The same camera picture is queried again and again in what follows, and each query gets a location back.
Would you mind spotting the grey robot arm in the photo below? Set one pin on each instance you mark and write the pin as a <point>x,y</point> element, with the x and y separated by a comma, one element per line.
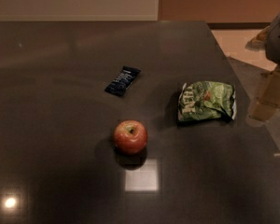
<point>272,45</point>

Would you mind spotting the red apple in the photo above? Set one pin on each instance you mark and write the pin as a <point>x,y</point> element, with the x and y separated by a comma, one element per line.
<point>130,137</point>

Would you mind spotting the dark blue rxbar wrapper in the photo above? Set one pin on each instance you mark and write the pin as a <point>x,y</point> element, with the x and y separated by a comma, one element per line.
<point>123,81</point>

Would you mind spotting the green chip bag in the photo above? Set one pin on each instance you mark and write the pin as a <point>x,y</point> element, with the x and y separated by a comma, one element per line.
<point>205,100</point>

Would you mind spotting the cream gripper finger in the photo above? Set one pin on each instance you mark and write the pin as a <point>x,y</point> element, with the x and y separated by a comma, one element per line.
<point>267,100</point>

